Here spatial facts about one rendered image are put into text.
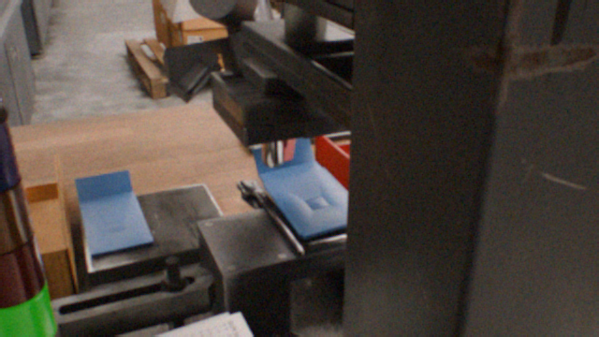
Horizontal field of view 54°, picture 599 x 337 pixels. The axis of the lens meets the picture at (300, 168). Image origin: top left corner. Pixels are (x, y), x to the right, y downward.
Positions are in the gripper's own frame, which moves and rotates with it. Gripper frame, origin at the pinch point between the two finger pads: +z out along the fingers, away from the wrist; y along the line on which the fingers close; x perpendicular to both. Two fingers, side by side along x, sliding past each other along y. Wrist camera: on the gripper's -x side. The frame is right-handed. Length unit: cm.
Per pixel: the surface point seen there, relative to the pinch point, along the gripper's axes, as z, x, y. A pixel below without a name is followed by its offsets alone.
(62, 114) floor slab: -65, -38, -327
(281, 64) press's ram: -6.6, -4.6, 21.2
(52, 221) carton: 0.6, -27.6, -16.8
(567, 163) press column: 4.1, -2.6, 46.6
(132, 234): 4.6, -18.6, -7.2
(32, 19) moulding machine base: -161, -46, -430
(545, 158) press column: 3.6, -3.7, 46.9
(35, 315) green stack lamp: 5.9, -25.2, 28.3
